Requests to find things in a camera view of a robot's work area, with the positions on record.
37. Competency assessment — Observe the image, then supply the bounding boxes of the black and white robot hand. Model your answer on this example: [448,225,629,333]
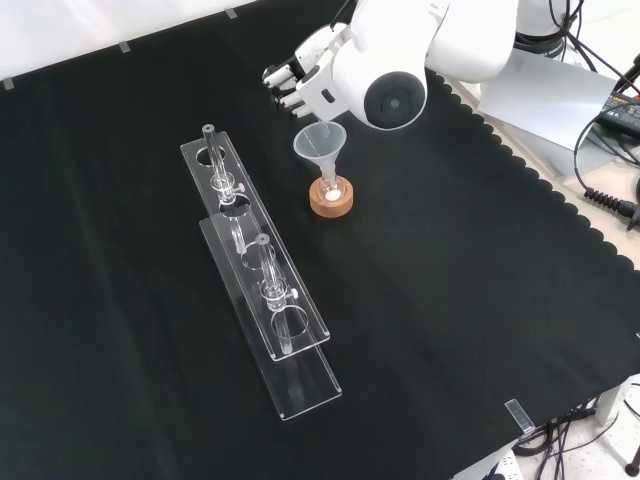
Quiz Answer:
[261,22,351,121]

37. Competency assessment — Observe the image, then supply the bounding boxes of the translucent plastic funnel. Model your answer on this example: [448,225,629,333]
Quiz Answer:
[292,123,348,190]

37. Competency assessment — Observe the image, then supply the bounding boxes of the small round-bottom glass flask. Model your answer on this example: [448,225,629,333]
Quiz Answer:
[318,172,344,204]

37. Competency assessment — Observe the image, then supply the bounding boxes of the clear acrylic funnel stand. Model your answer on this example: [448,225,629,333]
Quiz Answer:
[179,123,344,423]

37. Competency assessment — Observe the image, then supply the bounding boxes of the pale board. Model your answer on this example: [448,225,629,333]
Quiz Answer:
[476,47,620,182]

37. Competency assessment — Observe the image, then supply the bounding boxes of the black cloth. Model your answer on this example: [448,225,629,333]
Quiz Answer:
[0,0,640,480]

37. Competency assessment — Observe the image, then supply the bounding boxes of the black power adapter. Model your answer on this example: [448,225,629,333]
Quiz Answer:
[597,92,640,166]

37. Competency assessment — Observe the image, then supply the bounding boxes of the black tripod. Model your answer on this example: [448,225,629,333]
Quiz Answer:
[613,53,640,97]

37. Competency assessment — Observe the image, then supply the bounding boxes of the white power strip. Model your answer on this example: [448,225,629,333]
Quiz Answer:
[482,448,522,480]

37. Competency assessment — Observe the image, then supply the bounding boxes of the white table leg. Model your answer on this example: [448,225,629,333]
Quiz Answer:
[594,374,634,427]

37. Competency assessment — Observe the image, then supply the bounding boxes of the cork ring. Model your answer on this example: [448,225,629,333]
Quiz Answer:
[308,177,355,219]

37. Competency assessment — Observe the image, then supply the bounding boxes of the thick black cable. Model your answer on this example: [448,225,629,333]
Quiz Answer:
[562,27,640,101]

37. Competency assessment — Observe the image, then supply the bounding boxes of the black cable with ribbed plug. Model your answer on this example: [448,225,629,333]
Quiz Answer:
[573,112,640,231]

